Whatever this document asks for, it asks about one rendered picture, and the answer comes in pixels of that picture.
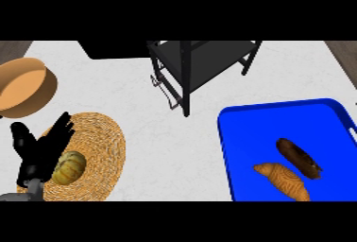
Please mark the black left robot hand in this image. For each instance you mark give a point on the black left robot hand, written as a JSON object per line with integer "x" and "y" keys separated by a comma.
{"x": 40, "y": 151}

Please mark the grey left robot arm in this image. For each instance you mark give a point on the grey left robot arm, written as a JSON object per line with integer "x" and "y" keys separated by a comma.
{"x": 28, "y": 193}

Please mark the black tiered shelf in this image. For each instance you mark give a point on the black tiered shelf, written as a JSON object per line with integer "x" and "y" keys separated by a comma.
{"x": 199, "y": 63}

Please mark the blue plastic tray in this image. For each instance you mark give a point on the blue plastic tray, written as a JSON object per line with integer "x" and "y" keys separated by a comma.
{"x": 288, "y": 138}

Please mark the dark brown sweet potato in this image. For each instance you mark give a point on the dark brown sweet potato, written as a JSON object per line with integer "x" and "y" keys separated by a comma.
{"x": 298, "y": 157}

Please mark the yellow-green striped squash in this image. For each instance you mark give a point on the yellow-green striped squash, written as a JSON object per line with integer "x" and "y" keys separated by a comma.
{"x": 70, "y": 168}

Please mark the round woven straw placemat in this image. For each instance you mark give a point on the round woven straw placemat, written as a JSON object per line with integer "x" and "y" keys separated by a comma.
{"x": 99, "y": 151}

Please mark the tan wooden bowl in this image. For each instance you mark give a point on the tan wooden bowl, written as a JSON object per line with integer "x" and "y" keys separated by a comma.
{"x": 22, "y": 88}

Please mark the black box appliance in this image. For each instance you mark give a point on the black box appliance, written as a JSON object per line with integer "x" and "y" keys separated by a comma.
{"x": 115, "y": 48}

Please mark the orange-brown croissant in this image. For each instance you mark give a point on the orange-brown croissant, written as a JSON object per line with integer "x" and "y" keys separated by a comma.
{"x": 283, "y": 179}

